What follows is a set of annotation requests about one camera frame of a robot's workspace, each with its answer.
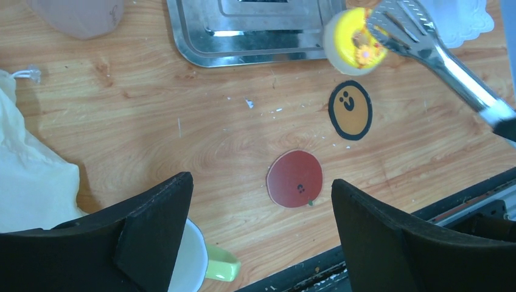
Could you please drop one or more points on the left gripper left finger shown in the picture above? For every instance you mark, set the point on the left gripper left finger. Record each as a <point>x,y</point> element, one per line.
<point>129,246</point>

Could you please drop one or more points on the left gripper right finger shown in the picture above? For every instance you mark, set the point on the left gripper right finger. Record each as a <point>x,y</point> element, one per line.
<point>387,249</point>

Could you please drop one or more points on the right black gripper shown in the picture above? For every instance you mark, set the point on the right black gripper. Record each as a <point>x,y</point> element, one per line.
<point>506,129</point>

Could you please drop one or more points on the green handled white mug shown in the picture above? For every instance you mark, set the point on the green handled white mug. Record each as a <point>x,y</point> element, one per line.
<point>197,261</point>

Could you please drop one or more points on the white three-tier dessert stand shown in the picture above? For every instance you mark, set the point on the white three-tier dessert stand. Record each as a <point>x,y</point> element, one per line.
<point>458,21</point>

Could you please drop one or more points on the metal serving tongs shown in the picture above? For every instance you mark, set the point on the metal serving tongs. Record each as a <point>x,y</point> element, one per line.
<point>407,29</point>

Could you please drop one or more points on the yellow flower tart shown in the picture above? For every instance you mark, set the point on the yellow flower tart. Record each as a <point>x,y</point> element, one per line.
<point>349,46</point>

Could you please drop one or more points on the steel baking tray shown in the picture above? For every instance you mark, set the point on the steel baking tray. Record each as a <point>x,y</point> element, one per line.
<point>220,33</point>

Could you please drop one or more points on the cream cloth bag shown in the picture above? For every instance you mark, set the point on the cream cloth bag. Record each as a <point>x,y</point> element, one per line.
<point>38,188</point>

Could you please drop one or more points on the red apple coaster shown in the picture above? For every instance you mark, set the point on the red apple coaster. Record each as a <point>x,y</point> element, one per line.
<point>295,179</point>

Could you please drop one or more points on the yellow face coaster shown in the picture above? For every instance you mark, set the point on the yellow face coaster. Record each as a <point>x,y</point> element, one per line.
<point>350,110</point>

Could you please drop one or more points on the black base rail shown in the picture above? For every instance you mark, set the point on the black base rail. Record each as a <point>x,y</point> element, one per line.
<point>328,271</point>

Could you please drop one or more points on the pink handled white mug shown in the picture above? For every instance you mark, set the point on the pink handled white mug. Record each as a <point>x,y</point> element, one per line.
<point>81,19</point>

